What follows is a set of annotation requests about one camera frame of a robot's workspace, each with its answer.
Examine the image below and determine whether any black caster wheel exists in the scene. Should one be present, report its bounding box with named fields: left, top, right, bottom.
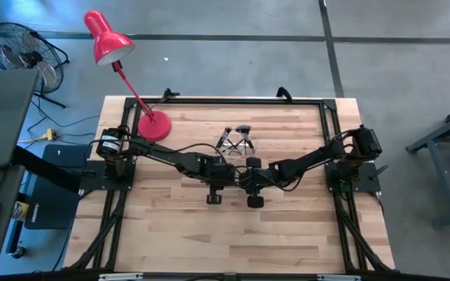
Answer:
left=8, top=244, right=27, bottom=261

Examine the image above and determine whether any black aluminium table frame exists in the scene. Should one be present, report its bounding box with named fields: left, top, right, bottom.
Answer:
left=63, top=95, right=397, bottom=276

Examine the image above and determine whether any red desk lamp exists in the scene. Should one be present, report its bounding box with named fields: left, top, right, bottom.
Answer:
left=83, top=9, right=173, bottom=142

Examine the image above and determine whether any black computer case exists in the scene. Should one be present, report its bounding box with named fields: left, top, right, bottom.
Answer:
left=24, top=144, right=93, bottom=231

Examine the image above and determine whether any black cable hook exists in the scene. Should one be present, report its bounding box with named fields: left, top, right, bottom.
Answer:
left=274, top=86, right=295, bottom=104

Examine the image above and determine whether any black floor fan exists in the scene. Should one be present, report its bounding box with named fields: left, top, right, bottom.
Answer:
left=0, top=21, right=71, bottom=109

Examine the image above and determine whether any black floor cable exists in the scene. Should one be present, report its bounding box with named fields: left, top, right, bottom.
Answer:
left=27, top=97, right=102, bottom=136

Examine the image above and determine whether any grey side desk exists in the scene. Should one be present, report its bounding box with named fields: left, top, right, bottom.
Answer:
left=0, top=163, right=26, bottom=265

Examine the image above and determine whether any black cable clamp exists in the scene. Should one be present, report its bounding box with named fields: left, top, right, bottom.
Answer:
left=161, top=87, right=180, bottom=101

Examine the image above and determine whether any silver metal bracket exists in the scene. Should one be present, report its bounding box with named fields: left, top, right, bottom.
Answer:
left=316, top=273, right=363, bottom=281
left=98, top=272, right=145, bottom=281

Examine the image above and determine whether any black desk support bar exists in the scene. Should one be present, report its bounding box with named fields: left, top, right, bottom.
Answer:
left=10, top=144, right=82, bottom=194

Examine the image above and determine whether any dark metal cart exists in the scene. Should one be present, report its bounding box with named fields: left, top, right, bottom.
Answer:
left=405, top=99, right=450, bottom=228

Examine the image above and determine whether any clear acrylic organizer box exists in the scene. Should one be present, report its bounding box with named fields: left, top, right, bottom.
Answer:
left=212, top=134, right=260, bottom=159

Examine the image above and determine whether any yellow printed package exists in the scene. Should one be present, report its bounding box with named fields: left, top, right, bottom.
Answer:
left=11, top=200, right=30, bottom=223

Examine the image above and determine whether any dark grey monitor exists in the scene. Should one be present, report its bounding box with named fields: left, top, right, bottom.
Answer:
left=0, top=69, right=41, bottom=169

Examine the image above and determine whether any black fan makeup brush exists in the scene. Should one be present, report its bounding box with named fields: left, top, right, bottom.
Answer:
left=234, top=123, right=257, bottom=154

